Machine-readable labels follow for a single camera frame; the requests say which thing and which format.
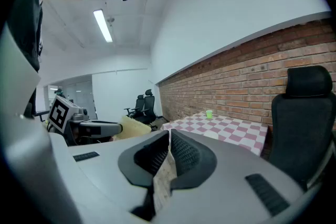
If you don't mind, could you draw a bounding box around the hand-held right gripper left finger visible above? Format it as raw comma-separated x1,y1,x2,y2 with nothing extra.
49,129,171,224

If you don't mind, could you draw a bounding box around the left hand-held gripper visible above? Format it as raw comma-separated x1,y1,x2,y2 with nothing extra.
47,94,124,146

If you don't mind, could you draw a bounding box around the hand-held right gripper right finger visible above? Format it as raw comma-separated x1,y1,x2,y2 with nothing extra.
154,128,316,224

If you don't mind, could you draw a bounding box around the black office chair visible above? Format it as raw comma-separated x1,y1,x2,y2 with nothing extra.
124,94,145,120
140,89,159,130
267,65,336,192

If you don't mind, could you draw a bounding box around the pink white checkered tablecloth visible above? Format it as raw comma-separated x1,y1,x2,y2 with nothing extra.
160,111,269,157

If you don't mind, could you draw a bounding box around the long ceiling light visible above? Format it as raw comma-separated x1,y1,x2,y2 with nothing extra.
92,8,114,44

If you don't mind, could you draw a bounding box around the person's black clothing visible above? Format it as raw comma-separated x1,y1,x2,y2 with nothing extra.
6,0,44,119

